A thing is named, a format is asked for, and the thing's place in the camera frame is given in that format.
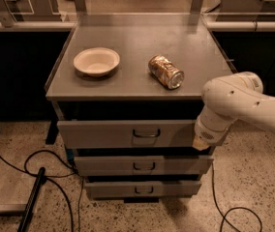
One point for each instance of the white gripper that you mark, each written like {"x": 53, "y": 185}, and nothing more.
{"x": 207, "y": 133}

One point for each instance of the grey top drawer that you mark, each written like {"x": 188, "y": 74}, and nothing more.
{"x": 127, "y": 133}

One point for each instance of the grey drawer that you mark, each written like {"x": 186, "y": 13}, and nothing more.
{"x": 147, "y": 165}
{"x": 143, "y": 187}
{"x": 127, "y": 133}

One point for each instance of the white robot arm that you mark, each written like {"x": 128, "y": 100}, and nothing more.
{"x": 227, "y": 99}

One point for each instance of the grey bottom drawer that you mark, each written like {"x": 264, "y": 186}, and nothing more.
{"x": 143, "y": 187}

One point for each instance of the grey drawer cabinet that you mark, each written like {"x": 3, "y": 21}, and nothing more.
{"x": 131, "y": 91}

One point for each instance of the grey middle drawer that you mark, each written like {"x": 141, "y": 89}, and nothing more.
{"x": 147, "y": 165}

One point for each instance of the gold soda can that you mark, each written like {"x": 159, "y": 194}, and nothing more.
{"x": 167, "y": 74}

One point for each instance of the white paper bowl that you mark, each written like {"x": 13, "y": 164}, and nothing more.
{"x": 97, "y": 62}

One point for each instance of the black floor bar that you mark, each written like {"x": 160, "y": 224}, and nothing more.
{"x": 27, "y": 214}

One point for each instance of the grey metal post left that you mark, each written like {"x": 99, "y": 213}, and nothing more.
{"x": 6, "y": 18}

